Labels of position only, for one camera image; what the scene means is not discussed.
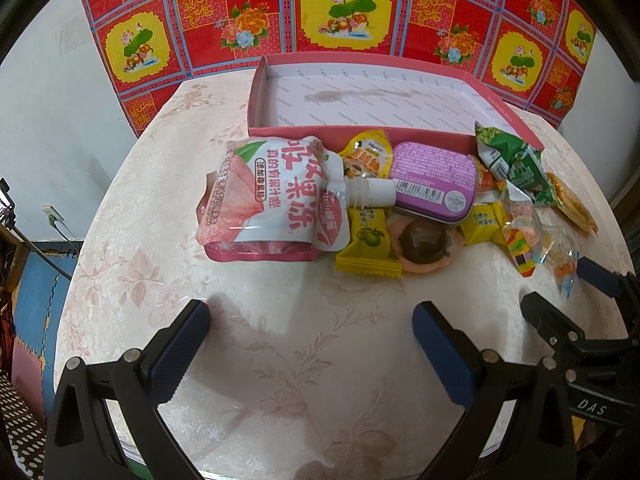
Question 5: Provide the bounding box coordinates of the clear blue candy packet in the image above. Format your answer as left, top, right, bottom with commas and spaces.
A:
539, 226, 579, 297

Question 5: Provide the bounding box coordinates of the orange cracker pack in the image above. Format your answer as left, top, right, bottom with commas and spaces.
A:
547, 172, 598, 234

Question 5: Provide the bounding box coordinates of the colourful gummy burger packet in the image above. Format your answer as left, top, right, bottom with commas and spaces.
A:
500, 180, 542, 278

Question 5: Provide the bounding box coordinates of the small yellow candy packet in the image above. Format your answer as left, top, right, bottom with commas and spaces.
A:
460, 202, 504, 246

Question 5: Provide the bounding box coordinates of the brown plum jelly cup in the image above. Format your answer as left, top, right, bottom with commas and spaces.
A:
387, 214, 464, 274

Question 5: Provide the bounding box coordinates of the green pea snack bag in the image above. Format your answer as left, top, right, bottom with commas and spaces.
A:
474, 122, 558, 207

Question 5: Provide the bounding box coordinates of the yellow green candy packet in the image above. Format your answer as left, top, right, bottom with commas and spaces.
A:
335, 208, 402, 278

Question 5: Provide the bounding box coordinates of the yellow jelly cup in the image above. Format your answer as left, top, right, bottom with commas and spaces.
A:
338, 129, 393, 179

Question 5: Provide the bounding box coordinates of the pink peach jelly pouch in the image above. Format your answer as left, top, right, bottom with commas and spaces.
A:
196, 136, 396, 262

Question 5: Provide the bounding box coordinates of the blue floor mat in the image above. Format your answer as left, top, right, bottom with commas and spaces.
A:
11, 254, 70, 422

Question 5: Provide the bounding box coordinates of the pink shallow cardboard box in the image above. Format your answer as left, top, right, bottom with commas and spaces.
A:
247, 52, 542, 154

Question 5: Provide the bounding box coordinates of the red floral patterned cloth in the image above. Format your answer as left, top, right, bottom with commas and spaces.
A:
80, 0, 597, 133

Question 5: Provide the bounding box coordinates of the wall power socket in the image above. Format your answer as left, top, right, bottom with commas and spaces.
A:
41, 205, 64, 226

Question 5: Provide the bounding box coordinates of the black cable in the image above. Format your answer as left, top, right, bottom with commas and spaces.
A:
0, 176, 84, 281

